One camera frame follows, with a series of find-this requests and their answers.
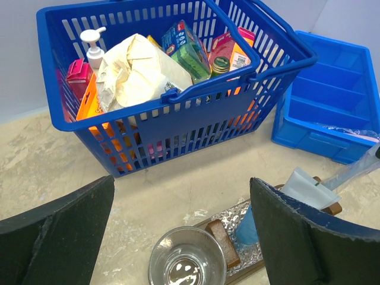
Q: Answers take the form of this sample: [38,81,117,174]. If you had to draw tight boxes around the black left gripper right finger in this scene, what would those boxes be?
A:
[250,178,379,284]

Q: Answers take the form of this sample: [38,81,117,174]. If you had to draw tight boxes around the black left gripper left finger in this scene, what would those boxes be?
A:
[1,176,115,284]

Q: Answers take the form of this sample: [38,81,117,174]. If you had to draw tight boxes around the blue toothpaste tube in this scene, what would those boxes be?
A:
[235,205,259,246]

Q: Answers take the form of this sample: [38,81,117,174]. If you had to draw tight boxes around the clear acrylic toothbrush holder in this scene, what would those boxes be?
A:
[197,199,264,284]

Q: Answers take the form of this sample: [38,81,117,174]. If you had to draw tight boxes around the white toothbrush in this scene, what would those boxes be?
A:
[321,143,379,191]

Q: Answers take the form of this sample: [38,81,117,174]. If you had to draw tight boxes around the clear plastic cup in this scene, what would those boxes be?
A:
[148,226,227,285]

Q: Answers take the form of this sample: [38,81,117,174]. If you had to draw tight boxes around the oval wooden tray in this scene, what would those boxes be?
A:
[194,199,265,284]

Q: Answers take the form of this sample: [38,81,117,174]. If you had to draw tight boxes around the blue plastic divided bin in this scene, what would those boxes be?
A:
[271,31,379,164]

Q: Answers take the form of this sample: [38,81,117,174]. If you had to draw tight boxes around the orange scrub pack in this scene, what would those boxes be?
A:
[76,74,133,174]

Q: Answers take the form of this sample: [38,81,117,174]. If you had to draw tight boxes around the blue plastic shopping basket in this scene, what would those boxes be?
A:
[36,1,318,177]

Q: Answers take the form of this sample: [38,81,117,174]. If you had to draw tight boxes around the magenta small box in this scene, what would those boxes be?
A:
[66,58,93,101]

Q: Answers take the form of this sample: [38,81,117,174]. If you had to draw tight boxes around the white crumpled paper bag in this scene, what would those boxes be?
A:
[96,33,193,112]

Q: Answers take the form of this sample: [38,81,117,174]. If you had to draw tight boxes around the white pump dispenser bottle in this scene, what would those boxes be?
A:
[80,27,106,69]

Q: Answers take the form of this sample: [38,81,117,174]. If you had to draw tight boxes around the orange cardboard box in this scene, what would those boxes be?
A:
[230,43,251,71]

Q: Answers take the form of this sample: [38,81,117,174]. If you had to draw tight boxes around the green glass bottle gold cap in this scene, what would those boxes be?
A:
[211,56,230,78]

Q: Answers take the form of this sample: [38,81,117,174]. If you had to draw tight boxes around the pink scrubber pack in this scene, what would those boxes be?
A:
[208,32,236,64]

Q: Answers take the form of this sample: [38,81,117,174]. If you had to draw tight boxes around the yellow snack packet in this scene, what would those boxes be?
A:
[147,35,162,50]

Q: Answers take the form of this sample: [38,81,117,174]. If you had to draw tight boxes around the green sponge pack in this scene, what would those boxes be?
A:
[161,20,211,83]

